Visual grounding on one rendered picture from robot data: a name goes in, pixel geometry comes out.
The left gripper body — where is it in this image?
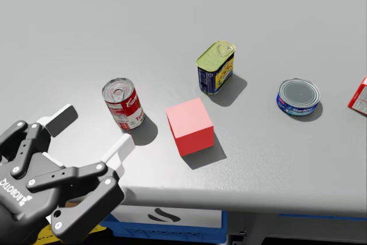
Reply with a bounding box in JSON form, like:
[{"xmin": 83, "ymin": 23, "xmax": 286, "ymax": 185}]
[{"xmin": 0, "ymin": 153, "xmax": 87, "ymax": 245}]

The white box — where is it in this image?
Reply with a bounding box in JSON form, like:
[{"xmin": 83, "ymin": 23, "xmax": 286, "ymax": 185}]
[{"xmin": 110, "ymin": 205, "xmax": 223, "ymax": 229}]

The green and blue rectangular can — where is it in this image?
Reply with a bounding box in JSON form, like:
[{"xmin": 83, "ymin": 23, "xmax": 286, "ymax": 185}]
[{"xmin": 196, "ymin": 40, "xmax": 236, "ymax": 96}]

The blue flat can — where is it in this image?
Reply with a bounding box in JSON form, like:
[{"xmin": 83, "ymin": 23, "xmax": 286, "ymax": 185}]
[{"xmin": 276, "ymin": 77, "xmax": 321, "ymax": 117}]

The pink cube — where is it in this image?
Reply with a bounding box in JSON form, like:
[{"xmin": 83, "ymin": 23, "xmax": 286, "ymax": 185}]
[{"xmin": 165, "ymin": 97, "xmax": 215, "ymax": 158}]

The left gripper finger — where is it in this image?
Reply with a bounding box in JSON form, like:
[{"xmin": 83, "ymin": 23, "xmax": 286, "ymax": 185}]
[
  {"xmin": 25, "ymin": 133, "xmax": 136, "ymax": 242},
  {"xmin": 0, "ymin": 104, "xmax": 79, "ymax": 180}
]

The red and white can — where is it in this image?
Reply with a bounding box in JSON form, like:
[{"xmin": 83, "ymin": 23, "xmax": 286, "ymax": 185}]
[{"xmin": 101, "ymin": 77, "xmax": 146, "ymax": 130}]

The red and white carton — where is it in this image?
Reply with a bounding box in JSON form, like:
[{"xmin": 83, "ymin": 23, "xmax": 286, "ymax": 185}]
[{"xmin": 348, "ymin": 76, "xmax": 367, "ymax": 116}]

